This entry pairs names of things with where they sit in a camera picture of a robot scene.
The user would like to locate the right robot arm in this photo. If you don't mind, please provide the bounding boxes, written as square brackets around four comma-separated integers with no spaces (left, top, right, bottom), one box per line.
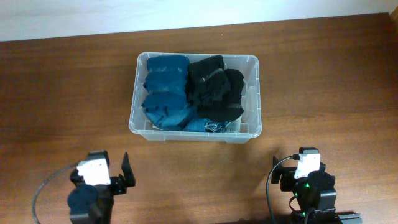
[266,147,336,223]

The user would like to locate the clear plastic storage container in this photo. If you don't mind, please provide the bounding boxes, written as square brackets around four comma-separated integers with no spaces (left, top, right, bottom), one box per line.
[129,52,262,144]

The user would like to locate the light blue jeans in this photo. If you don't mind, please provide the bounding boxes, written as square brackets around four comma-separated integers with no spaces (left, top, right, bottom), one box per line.
[226,116,242,133]

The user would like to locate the dark blue jeans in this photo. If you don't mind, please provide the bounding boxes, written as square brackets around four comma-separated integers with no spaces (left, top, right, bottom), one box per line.
[183,118,229,133]

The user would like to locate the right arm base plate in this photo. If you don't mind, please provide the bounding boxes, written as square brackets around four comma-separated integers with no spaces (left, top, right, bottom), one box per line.
[338,213,363,224]

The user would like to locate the black taped garment bundle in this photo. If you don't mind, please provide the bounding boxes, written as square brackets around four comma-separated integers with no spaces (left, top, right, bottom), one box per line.
[197,69,244,122]
[185,55,231,106]

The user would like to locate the blue taped sweater bundle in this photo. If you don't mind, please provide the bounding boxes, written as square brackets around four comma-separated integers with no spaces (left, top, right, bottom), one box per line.
[141,55,195,131]

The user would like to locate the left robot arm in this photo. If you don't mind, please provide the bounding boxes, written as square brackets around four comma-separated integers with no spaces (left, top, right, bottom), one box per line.
[67,151,136,224]

